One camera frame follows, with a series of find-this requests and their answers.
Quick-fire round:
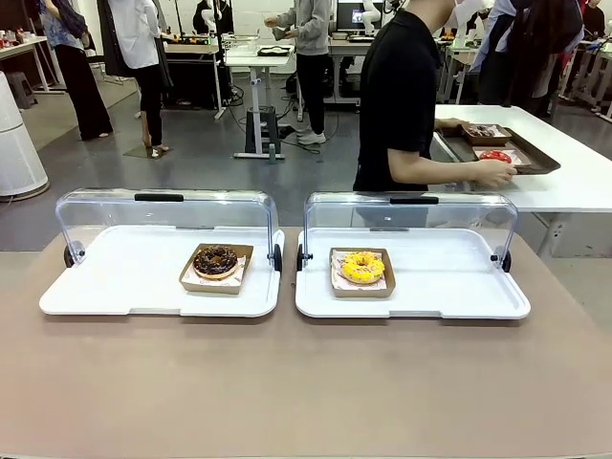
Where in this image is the person in white shirt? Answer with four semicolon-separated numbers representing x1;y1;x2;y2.
97;0;172;157

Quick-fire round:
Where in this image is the dark brown serving tray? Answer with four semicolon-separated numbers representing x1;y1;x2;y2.
435;122;562;180

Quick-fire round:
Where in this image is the dark chocolate glazed donut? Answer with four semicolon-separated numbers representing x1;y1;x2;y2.
192;244;239;280

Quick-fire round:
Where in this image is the yellow glazed sprinkle donut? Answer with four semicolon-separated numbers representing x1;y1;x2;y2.
339;251;386;286

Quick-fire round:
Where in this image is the person's right hand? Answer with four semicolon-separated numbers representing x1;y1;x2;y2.
470;159;519;189

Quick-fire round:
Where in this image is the clear plastic display lid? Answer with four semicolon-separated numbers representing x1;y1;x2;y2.
296;190;520;274
54;186;284;270

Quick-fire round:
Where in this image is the person in dark clothes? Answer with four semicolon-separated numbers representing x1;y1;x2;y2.
476;0;585;120

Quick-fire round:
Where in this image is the red glazed donut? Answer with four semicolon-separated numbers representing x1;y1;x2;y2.
478;148;517;165

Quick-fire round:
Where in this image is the person's right forearm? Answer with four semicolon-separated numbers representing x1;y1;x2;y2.
387;146;480;189

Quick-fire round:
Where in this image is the grey plastic stool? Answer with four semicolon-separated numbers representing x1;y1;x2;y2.
6;71;38;110

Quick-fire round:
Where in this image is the person in blue top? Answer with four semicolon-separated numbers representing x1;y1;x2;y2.
39;0;115;142

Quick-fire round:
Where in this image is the large white table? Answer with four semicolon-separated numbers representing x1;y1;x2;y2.
426;103;612;214

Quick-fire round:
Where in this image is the white air purifier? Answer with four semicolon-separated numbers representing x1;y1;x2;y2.
0;71;51;199

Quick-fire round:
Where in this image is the black computer monitor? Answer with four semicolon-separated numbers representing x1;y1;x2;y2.
336;0;384;33

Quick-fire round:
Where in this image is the white standing desk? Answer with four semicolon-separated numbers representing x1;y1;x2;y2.
224;43;298;162

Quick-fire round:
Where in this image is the brown cardboard donut tray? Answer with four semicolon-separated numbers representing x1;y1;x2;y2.
471;144;534;170
179;242;256;295
329;246;398;299

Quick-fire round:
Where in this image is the white printed paper liner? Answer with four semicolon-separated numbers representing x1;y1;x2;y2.
330;251;388;291
190;252;249;289
472;146;520;166

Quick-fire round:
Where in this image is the person in grey hoodie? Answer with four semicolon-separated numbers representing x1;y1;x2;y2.
263;0;333;146

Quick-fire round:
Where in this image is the person in black shirt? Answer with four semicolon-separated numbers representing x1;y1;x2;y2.
352;0;456;193

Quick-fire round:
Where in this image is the white display tray base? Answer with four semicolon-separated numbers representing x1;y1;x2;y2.
295;228;534;320
38;225;287;318

